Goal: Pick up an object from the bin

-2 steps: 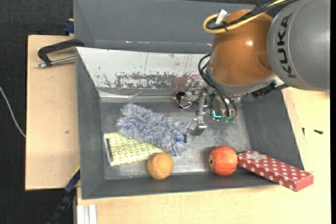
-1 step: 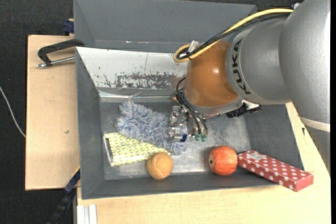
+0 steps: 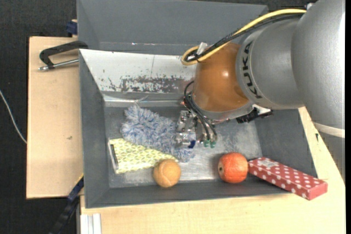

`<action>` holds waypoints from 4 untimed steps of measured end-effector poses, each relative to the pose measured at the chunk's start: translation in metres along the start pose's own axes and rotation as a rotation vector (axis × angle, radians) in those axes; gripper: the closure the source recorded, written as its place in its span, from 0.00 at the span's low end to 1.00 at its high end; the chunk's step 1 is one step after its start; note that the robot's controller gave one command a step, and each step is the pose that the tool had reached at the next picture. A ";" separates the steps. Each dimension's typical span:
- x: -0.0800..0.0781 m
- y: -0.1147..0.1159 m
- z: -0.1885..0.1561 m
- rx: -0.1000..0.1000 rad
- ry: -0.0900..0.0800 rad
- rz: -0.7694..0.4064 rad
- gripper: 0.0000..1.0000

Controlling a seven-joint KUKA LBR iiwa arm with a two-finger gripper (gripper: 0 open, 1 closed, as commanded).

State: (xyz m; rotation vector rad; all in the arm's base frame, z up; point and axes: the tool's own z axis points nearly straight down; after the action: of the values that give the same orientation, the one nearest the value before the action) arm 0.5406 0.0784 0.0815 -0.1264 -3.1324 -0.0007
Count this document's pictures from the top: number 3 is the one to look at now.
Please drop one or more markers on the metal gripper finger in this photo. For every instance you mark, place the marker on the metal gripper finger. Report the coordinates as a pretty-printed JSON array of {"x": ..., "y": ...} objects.
[
  {"x": 182, "y": 140},
  {"x": 183, "y": 120}
]

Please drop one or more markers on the blue and white fluffy cloth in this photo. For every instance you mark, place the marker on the blue and white fluffy cloth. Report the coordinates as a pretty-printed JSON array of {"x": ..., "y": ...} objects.
[{"x": 149, "y": 128}]

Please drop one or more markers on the tan tennis ball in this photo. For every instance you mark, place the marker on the tan tennis ball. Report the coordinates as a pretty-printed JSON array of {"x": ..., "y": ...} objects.
[{"x": 166, "y": 173}]

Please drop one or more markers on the yellow patterned flat packet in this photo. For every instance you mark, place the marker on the yellow patterned flat packet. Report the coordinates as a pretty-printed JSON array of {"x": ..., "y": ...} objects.
[{"x": 131, "y": 156}]

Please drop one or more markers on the orange fruit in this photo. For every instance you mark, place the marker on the orange fruit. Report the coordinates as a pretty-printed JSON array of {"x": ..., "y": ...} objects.
[{"x": 233, "y": 168}]

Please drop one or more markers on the grey metal bin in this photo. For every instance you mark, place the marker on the grey metal bin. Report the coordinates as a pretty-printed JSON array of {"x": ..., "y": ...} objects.
[{"x": 153, "y": 24}]

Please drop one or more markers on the red white-dotted box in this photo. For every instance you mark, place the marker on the red white-dotted box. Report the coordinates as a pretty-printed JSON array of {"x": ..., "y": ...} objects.
[{"x": 288, "y": 176}]

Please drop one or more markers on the pale brown flat board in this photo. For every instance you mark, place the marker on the pale brown flat board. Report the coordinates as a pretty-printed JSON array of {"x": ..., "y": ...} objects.
[{"x": 52, "y": 117}]

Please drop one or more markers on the black cylinder on white bracket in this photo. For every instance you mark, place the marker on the black cylinder on white bracket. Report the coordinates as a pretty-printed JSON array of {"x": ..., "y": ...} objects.
[{"x": 248, "y": 117}]

